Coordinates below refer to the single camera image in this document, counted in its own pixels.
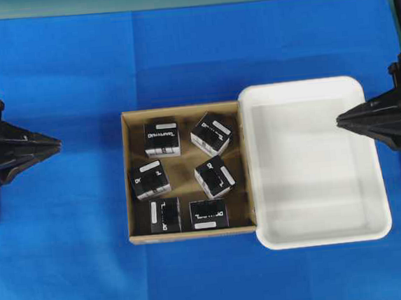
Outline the white plastic tray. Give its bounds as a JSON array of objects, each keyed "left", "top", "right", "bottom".
[{"left": 238, "top": 76, "right": 393, "bottom": 250}]

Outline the black white Dynamixel box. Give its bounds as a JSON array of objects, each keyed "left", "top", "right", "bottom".
[
  {"left": 189, "top": 198, "right": 229, "bottom": 231},
  {"left": 190, "top": 112, "right": 233, "bottom": 157},
  {"left": 149, "top": 197, "right": 182, "bottom": 234},
  {"left": 143, "top": 122, "right": 181, "bottom": 158},
  {"left": 128, "top": 160, "right": 171, "bottom": 201},
  {"left": 194, "top": 155, "right": 237, "bottom": 199}
]

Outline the brown cardboard box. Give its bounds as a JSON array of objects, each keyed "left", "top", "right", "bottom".
[{"left": 120, "top": 101, "right": 257, "bottom": 245}]

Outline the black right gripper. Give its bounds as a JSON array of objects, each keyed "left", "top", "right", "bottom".
[{"left": 336, "top": 53, "right": 401, "bottom": 151}]

